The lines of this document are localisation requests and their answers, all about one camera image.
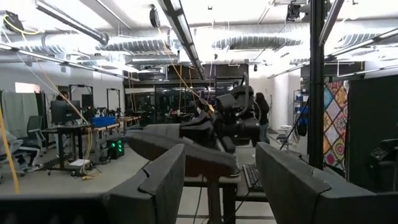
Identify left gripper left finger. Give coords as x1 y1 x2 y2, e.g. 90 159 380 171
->
104 142 187 224

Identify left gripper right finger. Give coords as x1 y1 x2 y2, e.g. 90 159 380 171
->
254 142 377 224

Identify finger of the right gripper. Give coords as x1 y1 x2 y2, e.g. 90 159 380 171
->
179 110 219 149
220 135 238 154

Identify black slide sandal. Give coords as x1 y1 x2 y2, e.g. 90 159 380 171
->
124 123 241 179

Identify blue plastic bin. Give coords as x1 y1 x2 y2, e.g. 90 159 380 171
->
91 116 117 128

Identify person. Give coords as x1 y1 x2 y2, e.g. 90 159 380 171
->
55 90 71 102
254 91 271 145

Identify black keyboard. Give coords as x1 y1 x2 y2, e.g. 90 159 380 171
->
241 163 265 193

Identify black keyboard desk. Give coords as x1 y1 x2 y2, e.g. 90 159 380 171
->
183 172 269 224

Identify blue storage shelf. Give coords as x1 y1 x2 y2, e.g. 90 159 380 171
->
293 88 311 138

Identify black computer green lights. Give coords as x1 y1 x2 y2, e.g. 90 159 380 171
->
106 138 126 161

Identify colourful patterned quilt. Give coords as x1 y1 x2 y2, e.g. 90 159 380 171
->
322 80 349 171

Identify white flat box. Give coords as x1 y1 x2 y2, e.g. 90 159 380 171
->
68 158 91 168

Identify wooden workbench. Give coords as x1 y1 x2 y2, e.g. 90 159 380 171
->
89 122 121 164

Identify black equipment unit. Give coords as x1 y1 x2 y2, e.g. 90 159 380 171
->
369 138 398 192

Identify black partition panel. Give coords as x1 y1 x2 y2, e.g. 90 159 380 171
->
347 73 398 192

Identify black computer monitor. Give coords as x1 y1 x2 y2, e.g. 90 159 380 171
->
50 99 82 125

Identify grey office chair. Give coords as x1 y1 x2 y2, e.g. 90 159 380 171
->
26 115 47 155
0 129 44 178

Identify grey-green curtain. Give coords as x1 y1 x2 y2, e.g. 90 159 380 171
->
0 90 40 139

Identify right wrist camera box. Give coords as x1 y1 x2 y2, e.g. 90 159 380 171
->
215 93 238 110

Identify thin yellow cable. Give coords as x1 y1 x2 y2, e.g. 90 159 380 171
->
157 26 216 112

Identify black aluminium rig frame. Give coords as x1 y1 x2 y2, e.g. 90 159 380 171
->
307 0 326 170

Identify yellow hanging cable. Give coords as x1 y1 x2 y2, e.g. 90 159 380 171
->
2 14 103 181

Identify silver ventilation duct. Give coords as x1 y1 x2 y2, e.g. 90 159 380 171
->
18 32 177 56
211 34 304 51

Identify black ceiling light rail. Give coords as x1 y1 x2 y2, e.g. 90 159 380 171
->
157 0 206 81

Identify black ceiling cable reel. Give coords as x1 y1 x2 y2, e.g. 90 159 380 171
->
149 3 161 29
2 10 25 34

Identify thick yellow cable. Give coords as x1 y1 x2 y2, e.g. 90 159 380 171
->
0 108 21 195

